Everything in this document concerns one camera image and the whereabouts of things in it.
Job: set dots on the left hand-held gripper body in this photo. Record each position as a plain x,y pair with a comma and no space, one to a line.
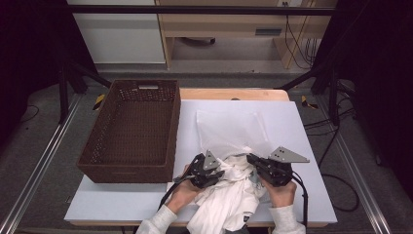
209,161

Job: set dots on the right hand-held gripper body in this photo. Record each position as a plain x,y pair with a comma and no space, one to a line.
276,172

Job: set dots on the white shirt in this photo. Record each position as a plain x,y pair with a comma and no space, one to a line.
227,201

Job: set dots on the clear zipper storage bag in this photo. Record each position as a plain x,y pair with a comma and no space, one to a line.
227,130

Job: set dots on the brown woven basket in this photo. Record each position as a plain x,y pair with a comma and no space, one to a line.
136,130

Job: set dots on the person's right hand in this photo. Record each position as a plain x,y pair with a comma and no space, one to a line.
281,196

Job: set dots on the person's left hand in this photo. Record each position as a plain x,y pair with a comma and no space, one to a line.
183,195

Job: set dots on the yellow and black tape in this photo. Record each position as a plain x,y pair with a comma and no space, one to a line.
99,101
306,102

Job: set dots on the black metal stand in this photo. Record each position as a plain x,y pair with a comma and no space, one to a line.
333,97
63,97

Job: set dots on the white table board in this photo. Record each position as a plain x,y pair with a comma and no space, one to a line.
113,201

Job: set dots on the black curved bar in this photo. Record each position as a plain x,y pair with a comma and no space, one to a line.
201,41

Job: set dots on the light wooden desk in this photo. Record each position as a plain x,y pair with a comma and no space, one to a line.
224,24

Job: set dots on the dark curtain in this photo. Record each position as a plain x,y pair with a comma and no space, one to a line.
380,65
29,48

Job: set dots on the white cabinet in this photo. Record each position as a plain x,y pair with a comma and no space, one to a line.
120,39

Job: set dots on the black metal crossbar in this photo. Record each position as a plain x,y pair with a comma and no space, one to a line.
195,9

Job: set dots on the aluminium rail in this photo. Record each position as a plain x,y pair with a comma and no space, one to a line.
357,175
39,169

